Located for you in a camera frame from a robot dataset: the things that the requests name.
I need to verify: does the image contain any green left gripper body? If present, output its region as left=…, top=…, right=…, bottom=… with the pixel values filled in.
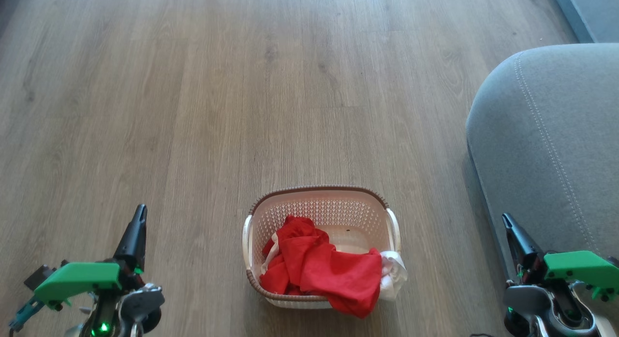
left=33, top=262, right=146, bottom=310

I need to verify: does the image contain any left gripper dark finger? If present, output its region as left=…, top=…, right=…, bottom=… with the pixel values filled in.
left=114, top=204, right=147, bottom=275

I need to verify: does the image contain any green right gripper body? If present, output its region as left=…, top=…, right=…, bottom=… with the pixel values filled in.
left=516, top=250, right=619, bottom=302

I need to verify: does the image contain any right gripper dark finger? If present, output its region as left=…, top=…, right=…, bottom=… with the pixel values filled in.
left=502, top=213, right=545, bottom=271

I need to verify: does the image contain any white cloth garment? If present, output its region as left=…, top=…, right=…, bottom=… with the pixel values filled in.
left=262, top=232, right=408, bottom=302

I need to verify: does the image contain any red cloth garment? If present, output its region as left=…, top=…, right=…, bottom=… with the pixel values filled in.
left=259, top=216, right=383, bottom=319

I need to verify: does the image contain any grey fabric sofa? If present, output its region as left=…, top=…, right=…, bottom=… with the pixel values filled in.
left=466, top=43, right=619, bottom=299

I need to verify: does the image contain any cream perforated laundry basket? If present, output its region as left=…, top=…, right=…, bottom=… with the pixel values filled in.
left=242, top=185, right=402, bottom=309

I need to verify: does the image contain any blue grey furniture panel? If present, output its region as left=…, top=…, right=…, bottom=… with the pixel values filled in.
left=550, top=0, right=619, bottom=44

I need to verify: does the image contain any teal cable connector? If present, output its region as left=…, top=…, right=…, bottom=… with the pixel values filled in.
left=8, top=296, right=45, bottom=332

